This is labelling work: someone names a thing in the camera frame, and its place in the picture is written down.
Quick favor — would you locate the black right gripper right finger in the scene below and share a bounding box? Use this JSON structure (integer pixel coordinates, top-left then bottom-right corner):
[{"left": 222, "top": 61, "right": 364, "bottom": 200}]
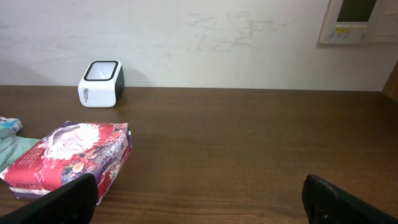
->
[{"left": 302, "top": 174, "right": 397, "bottom": 224}]

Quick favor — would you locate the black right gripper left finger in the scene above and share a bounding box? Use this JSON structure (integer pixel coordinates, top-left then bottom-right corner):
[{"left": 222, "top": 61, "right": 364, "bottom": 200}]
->
[{"left": 1, "top": 174, "right": 98, "bottom": 224}]

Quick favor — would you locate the beige wall control panel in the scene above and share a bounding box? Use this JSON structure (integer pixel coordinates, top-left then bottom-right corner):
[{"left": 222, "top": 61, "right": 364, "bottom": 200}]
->
[{"left": 318, "top": 0, "right": 397, "bottom": 44}]

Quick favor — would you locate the white barcode scanner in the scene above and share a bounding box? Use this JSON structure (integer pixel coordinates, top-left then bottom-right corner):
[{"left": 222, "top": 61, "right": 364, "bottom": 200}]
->
[{"left": 78, "top": 60, "right": 124, "bottom": 108}]

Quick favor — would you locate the red purple tissue pack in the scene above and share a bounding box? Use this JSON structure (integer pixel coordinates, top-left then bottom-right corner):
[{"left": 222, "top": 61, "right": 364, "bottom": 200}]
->
[{"left": 1, "top": 121, "right": 132, "bottom": 202}]

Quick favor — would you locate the teal tissue packet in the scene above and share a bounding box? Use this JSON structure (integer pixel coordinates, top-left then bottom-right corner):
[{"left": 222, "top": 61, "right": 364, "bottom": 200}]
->
[{"left": 0, "top": 117, "right": 23, "bottom": 133}]

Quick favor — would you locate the green wet wipes pack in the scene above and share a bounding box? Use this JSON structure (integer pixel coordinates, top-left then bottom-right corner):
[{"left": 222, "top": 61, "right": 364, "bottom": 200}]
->
[{"left": 0, "top": 136, "right": 39, "bottom": 171}]

